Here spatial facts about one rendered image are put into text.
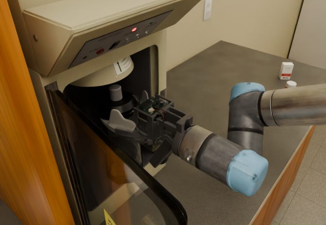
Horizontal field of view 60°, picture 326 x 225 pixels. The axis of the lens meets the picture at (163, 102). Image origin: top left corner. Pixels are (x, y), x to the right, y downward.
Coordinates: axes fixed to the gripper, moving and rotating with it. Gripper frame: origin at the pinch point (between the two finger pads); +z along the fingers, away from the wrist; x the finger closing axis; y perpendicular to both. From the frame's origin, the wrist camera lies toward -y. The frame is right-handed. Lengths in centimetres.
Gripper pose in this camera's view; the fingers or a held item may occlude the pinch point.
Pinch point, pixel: (120, 112)
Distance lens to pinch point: 69.1
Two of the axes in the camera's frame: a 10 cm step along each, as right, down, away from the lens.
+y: -0.1, -8.2, -5.7
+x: -6.4, 4.4, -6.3
